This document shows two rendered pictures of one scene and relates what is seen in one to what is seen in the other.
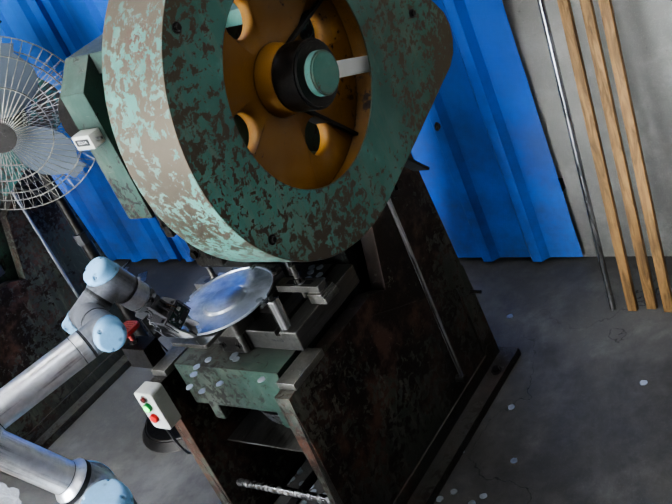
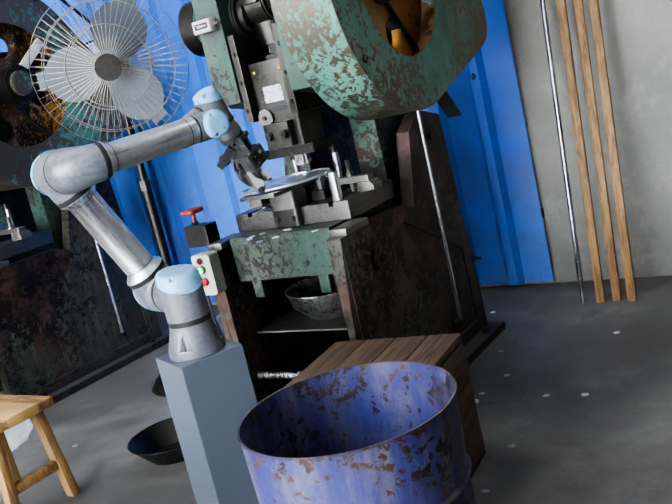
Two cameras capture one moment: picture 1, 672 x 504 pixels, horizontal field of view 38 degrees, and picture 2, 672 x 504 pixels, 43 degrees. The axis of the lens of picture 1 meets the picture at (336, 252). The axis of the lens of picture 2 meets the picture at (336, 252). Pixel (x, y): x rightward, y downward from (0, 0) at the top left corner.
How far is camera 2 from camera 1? 1.21 m
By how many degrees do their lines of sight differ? 19
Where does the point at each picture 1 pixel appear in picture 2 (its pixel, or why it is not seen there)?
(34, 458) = (123, 229)
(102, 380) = (112, 363)
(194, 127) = not seen: outside the picture
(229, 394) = (276, 264)
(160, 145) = not seen: outside the picture
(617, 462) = (600, 369)
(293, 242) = (377, 73)
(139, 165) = not seen: outside the picture
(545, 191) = (528, 218)
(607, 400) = (586, 342)
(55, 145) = (148, 89)
